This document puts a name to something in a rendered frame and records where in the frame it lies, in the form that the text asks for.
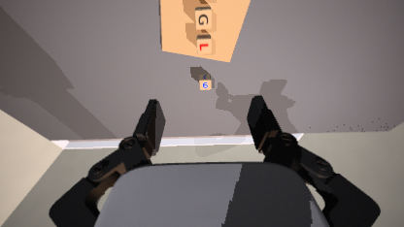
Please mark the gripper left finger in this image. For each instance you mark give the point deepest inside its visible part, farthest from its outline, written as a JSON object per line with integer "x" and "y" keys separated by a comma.
{"x": 78, "y": 206}

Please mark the tan block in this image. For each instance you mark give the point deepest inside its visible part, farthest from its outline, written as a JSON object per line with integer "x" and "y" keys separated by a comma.
{"x": 205, "y": 81}
{"x": 203, "y": 44}
{"x": 203, "y": 17}

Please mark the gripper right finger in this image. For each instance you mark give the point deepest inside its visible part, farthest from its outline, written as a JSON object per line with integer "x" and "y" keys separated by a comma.
{"x": 345, "y": 204}

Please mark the orange flat mat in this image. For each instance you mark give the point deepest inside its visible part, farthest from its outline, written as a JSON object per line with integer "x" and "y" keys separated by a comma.
{"x": 179, "y": 31}

